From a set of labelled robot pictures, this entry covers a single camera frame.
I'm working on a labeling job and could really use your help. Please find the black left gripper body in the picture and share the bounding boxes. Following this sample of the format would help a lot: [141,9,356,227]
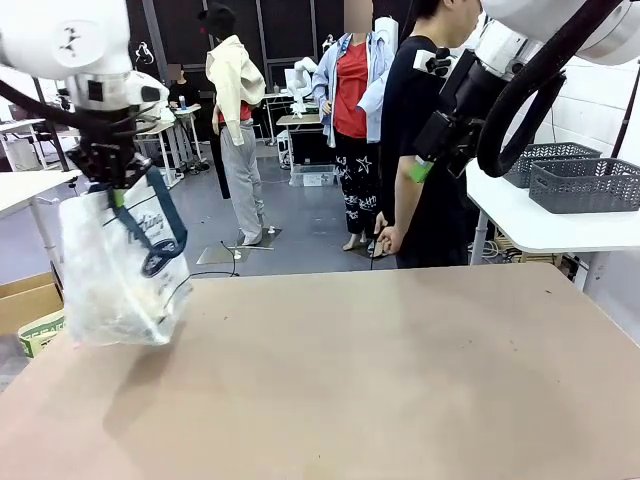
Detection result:
[66,106,152,189]

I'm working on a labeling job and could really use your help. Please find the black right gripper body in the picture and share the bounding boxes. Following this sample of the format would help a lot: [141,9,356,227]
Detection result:
[413,110,484,179]

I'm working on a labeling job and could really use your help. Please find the translucent shopping bag navy handles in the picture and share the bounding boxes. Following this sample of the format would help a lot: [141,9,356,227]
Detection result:
[58,164,194,348]

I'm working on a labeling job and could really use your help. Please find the green white paper bag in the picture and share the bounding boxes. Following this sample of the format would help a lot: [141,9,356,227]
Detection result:
[17,309,68,359]

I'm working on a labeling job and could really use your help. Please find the person's right hand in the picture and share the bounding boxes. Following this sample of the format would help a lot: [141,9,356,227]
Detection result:
[376,224,404,258]

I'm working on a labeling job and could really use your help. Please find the person in black t-shirt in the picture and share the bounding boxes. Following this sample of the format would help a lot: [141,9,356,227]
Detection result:
[378,0,482,270]

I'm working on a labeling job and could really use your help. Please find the wooden top workbench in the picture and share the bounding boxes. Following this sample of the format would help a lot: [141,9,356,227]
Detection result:
[134,119,182,190]

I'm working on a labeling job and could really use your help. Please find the white height-adjustable table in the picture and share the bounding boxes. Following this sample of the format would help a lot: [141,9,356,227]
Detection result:
[0,169,85,281]

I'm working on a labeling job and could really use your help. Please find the seated background person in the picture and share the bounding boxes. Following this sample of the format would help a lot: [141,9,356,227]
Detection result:
[166,63,202,110]

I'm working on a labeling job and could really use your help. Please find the person in red shirt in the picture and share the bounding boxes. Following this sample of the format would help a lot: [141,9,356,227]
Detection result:
[311,29,397,252]

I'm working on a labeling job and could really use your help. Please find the clear plastic storage box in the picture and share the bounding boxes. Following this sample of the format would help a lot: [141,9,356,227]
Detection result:
[289,164,337,188]

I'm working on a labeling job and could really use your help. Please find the small wooden top table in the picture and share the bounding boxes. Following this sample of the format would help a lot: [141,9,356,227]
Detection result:
[275,113,324,133]

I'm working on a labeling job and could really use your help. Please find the white side table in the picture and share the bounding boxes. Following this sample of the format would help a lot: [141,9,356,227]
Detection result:
[464,158,640,297]

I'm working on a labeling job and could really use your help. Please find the brown cardboard box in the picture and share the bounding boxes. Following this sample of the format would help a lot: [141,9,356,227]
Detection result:
[0,271,67,337]

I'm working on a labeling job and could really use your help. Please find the mannequin beige hoodie grey pants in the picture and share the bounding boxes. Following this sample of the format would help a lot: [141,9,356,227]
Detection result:
[196,2,268,247]

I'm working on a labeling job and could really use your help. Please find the black slanted tripod leg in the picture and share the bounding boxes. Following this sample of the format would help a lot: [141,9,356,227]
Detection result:
[611,86,640,160]

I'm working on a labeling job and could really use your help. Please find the right arm black cable sleeve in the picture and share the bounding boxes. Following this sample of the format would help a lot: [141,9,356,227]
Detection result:
[476,0,622,179]

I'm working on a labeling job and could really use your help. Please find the arm black cable sleeve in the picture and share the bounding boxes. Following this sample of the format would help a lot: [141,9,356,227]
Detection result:
[0,78,104,132]
[476,0,622,179]

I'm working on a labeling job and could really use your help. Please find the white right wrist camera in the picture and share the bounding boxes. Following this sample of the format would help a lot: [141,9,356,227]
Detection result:
[412,46,459,77]

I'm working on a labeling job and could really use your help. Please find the left arm black cable sleeve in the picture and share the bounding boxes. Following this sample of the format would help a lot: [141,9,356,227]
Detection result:
[0,78,104,132]

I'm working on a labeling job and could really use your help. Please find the metal mannequin base plate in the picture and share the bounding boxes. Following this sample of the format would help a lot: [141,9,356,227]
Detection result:
[233,226,284,252]
[196,243,252,266]

